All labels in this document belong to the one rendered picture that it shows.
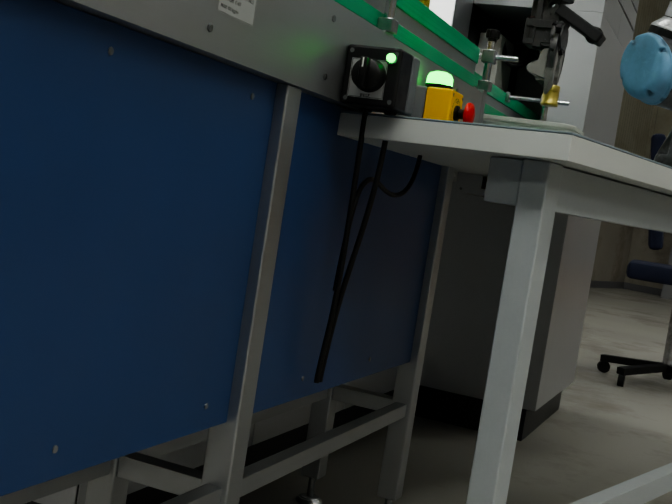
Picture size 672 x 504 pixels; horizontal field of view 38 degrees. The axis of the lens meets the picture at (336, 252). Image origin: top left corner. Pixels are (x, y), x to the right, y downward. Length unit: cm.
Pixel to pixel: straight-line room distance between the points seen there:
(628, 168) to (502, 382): 35
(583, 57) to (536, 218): 166
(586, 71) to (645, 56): 104
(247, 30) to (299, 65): 14
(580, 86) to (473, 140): 162
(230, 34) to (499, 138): 39
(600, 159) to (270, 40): 46
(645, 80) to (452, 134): 63
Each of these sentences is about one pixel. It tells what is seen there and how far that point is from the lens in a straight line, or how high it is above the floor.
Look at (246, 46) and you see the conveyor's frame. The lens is 111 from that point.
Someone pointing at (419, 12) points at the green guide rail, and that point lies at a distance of 168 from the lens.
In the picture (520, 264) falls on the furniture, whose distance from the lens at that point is 129.
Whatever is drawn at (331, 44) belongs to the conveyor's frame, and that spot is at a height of 82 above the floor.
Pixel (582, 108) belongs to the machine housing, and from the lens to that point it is 289.
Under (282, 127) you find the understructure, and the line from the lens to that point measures 122.
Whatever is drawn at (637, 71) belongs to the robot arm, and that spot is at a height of 93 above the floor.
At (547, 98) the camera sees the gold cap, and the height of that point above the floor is 90.
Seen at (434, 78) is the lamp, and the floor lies 84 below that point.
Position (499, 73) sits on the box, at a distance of 312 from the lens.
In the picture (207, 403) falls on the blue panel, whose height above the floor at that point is 36.
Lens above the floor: 64
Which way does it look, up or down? 4 degrees down
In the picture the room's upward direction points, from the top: 9 degrees clockwise
